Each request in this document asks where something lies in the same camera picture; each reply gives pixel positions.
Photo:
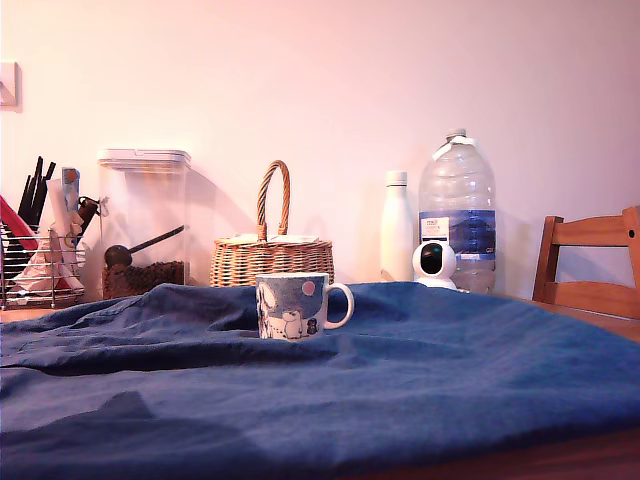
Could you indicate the clear container of coffee beans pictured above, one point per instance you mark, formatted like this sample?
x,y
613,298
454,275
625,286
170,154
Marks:
x,y
145,277

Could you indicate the white tea box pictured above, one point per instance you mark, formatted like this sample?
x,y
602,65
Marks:
x,y
240,240
295,239

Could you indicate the white insulated bottle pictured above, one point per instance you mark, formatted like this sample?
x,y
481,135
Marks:
x,y
397,230

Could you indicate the white mug with blue print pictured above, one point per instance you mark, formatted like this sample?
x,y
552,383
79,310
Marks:
x,y
285,310

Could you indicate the large clear water bottle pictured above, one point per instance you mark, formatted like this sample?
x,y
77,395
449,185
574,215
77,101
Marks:
x,y
457,200

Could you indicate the blue cloth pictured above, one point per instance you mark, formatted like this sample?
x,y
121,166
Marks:
x,y
350,390

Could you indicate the dark wooden scoop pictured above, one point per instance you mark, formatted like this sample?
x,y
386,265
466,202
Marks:
x,y
117,256

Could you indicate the blue and white packet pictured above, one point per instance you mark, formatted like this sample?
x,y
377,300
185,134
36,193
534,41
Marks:
x,y
70,190

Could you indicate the wooden chair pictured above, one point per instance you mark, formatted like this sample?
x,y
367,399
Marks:
x,y
580,292

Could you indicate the red kitchen utensil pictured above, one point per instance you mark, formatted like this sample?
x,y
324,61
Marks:
x,y
12,220

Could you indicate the small white round camera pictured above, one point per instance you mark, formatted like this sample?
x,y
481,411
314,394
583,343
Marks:
x,y
432,281

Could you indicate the white wall plate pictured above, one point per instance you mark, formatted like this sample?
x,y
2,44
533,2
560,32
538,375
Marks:
x,y
10,85

